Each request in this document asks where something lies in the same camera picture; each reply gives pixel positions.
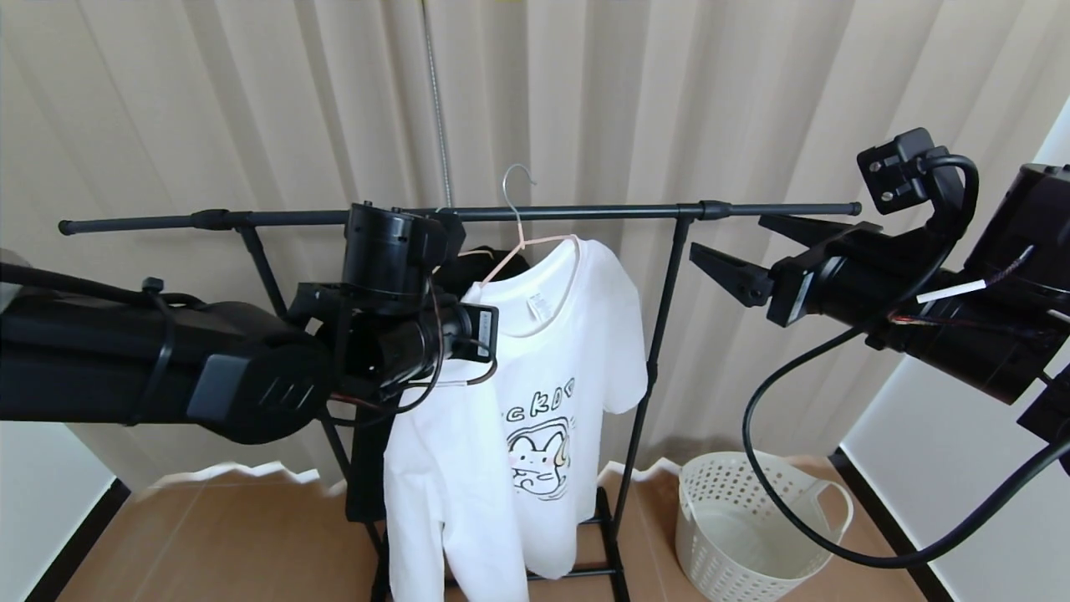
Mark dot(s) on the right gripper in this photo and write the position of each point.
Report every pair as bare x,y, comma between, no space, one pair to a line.
853,288

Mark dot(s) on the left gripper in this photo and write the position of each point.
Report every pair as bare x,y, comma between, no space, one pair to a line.
460,339

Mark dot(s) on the white printed t-shirt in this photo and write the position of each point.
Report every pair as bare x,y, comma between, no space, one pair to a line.
535,359

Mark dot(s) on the pink clothes hanger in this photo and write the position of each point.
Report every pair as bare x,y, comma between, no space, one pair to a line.
519,226

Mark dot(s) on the black shorts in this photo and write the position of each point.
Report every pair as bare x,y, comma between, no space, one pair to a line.
372,468

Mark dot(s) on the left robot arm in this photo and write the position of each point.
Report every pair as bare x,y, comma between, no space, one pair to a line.
125,359

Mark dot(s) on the black clothes rack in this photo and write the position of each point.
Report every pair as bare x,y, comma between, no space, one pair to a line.
585,211

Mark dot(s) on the white laundry basket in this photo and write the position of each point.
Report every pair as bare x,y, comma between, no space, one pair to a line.
727,543

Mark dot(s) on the silver curtain wand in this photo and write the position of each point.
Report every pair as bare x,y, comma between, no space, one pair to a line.
436,109

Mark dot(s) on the beige curtain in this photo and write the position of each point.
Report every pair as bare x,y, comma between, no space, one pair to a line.
251,100

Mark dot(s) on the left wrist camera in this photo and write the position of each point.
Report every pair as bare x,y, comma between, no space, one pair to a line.
447,238

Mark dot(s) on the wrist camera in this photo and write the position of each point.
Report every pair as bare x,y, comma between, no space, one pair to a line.
447,238
899,171

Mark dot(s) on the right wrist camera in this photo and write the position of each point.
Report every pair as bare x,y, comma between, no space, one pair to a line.
899,171

